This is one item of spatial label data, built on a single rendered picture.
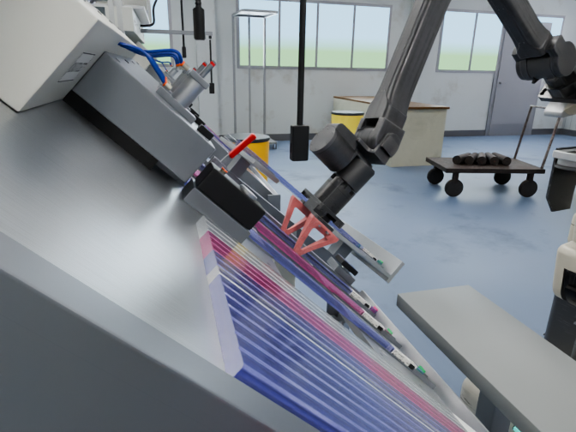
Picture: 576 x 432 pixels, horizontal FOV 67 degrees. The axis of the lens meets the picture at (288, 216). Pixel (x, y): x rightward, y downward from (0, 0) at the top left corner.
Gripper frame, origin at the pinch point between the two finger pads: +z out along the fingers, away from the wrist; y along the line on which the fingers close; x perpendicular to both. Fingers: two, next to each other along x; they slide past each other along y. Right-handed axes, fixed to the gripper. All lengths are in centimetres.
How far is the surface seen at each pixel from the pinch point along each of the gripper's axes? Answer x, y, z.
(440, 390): 25.4, 24.5, 0.0
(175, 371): -29, 60, -1
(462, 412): 25.4, 29.7, -0.4
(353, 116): 170, -458, -122
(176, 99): -33.0, 22.9, -6.3
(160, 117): -33.3, 27.9, -4.2
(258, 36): 40, -688, -143
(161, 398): -29, 60, 0
